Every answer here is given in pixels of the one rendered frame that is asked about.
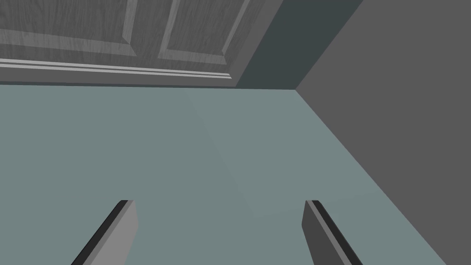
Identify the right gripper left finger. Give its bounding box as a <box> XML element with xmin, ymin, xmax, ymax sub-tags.
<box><xmin>70</xmin><ymin>200</ymin><xmax>139</xmax><ymax>265</ymax></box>

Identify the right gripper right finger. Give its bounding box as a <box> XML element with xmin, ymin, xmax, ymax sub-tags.
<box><xmin>301</xmin><ymin>200</ymin><xmax>365</xmax><ymax>265</ymax></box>

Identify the grey panelled wooden door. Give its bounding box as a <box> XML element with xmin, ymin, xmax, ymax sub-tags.
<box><xmin>0</xmin><ymin>0</ymin><xmax>264</xmax><ymax>79</ymax></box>

